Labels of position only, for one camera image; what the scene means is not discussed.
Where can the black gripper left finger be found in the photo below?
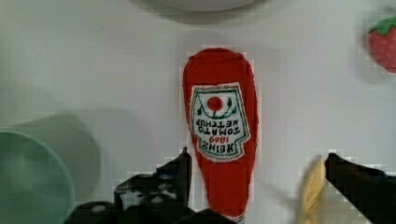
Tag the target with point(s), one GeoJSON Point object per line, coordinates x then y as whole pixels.
{"type": "Point", "coordinates": [158, 198]}

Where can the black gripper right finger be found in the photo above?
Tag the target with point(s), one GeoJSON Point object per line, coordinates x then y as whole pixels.
{"type": "Point", "coordinates": [370, 190]}

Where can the red plush ketchup bottle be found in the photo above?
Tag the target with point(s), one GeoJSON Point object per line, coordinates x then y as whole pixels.
{"type": "Point", "coordinates": [222, 114]}

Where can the plush peeled banana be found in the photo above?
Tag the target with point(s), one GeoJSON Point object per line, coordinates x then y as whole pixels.
{"type": "Point", "coordinates": [321, 203]}

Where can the green mug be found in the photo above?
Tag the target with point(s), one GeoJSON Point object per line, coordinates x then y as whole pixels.
{"type": "Point", "coordinates": [47, 166]}

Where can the plush strawberry on table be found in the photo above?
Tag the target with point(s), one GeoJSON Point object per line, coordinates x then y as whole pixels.
{"type": "Point", "coordinates": [382, 43]}

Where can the lilac round plate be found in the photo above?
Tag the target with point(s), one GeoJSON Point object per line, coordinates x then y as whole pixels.
{"type": "Point", "coordinates": [206, 5]}

